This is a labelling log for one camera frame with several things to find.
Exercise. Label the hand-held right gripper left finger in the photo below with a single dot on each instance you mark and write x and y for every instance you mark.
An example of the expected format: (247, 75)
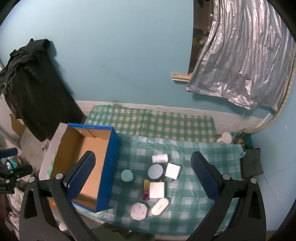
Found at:
(81, 176)

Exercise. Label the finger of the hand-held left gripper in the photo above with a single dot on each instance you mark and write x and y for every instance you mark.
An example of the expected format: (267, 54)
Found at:
(19, 171)
(9, 153)

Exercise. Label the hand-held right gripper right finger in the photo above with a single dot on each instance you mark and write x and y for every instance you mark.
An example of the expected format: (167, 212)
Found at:
(205, 176)

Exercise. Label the brown cardboard box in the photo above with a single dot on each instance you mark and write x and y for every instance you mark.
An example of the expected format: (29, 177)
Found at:
(90, 166)

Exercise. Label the white square box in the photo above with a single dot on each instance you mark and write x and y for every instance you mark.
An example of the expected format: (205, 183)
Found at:
(157, 190)
(173, 171)

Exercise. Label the teal round tin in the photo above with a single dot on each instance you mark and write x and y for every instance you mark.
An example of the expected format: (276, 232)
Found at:
(126, 175)

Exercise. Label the white pill bottle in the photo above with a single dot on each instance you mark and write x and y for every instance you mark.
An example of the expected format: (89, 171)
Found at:
(159, 158)

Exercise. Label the black round speaker puck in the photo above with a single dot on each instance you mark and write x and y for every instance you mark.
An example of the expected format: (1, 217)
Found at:
(155, 172)

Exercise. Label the teal white checkered plastic tablecloth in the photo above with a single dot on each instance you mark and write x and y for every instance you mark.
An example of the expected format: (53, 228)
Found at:
(185, 197)

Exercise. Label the striped grey white cloth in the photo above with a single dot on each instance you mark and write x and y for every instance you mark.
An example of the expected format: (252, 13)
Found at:
(15, 201)

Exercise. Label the white cup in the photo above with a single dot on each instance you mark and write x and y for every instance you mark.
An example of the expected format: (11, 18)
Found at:
(223, 138)

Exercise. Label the dark green cushion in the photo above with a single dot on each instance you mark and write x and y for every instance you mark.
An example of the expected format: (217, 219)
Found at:
(252, 163)

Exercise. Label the white oval case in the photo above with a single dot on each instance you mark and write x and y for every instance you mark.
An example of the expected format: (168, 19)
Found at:
(159, 206)

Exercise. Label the red and yellow tube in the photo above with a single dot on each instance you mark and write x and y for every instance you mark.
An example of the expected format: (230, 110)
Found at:
(146, 190)

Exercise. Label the black hanging cloth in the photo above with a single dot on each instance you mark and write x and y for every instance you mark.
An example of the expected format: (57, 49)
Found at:
(34, 97)

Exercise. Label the white octagonal box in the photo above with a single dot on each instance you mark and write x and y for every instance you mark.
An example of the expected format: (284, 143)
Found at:
(138, 210)

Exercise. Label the green beige checkered cloth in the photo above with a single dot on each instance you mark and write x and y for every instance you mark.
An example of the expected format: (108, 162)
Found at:
(150, 122)

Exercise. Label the wooden plank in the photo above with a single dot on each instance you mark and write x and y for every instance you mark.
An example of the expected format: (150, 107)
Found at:
(181, 77)

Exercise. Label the silver foil curtain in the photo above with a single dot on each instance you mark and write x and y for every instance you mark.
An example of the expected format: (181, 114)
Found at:
(245, 58)

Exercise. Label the dark window opening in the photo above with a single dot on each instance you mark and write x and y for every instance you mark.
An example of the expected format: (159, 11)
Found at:
(199, 34)

